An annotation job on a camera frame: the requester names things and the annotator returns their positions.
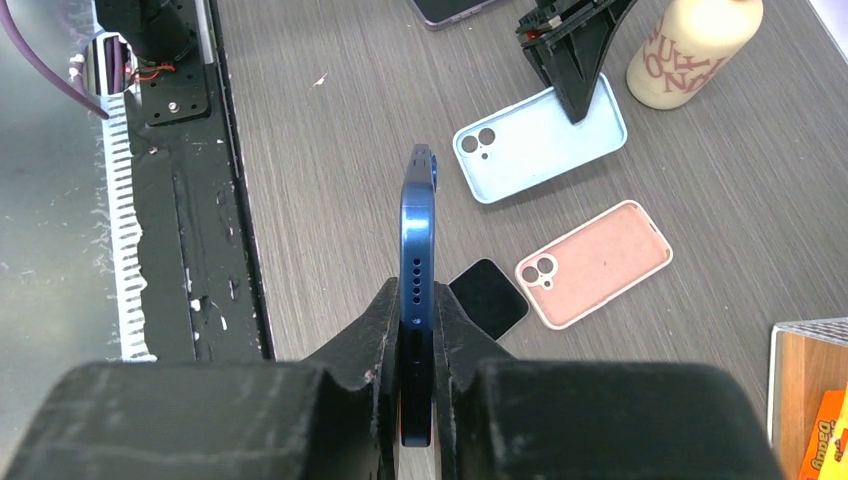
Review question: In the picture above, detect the black smartphone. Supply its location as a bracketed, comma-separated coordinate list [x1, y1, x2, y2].
[449, 258, 529, 340]

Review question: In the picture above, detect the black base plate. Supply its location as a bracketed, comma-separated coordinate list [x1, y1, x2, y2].
[94, 1, 273, 362]

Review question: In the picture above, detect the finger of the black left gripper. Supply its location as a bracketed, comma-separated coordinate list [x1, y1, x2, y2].
[516, 0, 636, 124]

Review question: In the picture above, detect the cream lotion pump bottle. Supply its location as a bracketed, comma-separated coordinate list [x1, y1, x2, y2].
[626, 0, 764, 110]

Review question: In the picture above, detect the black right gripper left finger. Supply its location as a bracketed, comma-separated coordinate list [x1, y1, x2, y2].
[5, 278, 399, 479]

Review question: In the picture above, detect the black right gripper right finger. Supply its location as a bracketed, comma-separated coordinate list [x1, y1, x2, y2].
[433, 284, 783, 479]

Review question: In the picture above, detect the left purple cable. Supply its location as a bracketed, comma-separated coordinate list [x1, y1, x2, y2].
[0, 0, 134, 122]

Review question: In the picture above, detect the dark phone on table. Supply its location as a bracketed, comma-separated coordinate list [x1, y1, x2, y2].
[408, 0, 504, 31]

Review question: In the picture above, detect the pink phone case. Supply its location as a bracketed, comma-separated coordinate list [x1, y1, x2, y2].
[514, 200, 673, 330]

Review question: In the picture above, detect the light blue phone case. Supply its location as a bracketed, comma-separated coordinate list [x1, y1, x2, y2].
[453, 75, 628, 204]

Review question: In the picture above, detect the white wire shelf rack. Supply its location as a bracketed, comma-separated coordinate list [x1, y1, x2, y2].
[766, 317, 847, 479]

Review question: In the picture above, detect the yellow cardboard box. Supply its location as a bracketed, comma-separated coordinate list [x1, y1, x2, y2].
[797, 390, 847, 480]

